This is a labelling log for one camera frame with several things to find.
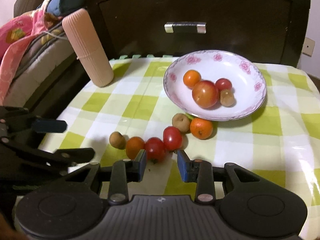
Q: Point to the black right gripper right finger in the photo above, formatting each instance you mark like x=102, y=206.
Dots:
x=200, y=172

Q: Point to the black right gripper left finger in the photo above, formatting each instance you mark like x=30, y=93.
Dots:
x=122, y=173

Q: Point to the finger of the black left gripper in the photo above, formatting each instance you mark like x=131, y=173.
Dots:
x=18, y=119
x=61, y=157

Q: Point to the orange mandarin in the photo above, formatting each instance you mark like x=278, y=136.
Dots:
x=133, y=147
x=191, y=78
x=201, y=129

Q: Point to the brown longan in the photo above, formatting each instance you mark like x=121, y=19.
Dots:
x=181, y=122
x=117, y=140
x=227, y=98

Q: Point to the large red tomato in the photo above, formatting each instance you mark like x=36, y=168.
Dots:
x=205, y=94

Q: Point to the red cherry tomato with stem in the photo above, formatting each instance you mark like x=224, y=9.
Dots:
x=223, y=84

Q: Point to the pink floral cloth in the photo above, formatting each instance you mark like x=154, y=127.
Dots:
x=16, y=36

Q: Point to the white floral ceramic plate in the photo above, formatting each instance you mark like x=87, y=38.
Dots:
x=248, y=84

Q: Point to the pink ribbed cylindrical container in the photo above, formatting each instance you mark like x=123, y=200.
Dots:
x=83, y=38

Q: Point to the dark wooden cabinet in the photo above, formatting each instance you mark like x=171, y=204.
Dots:
x=263, y=31

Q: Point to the silver drawer handle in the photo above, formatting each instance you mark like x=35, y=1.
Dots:
x=185, y=27

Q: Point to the wall power socket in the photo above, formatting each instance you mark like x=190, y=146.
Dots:
x=308, y=47

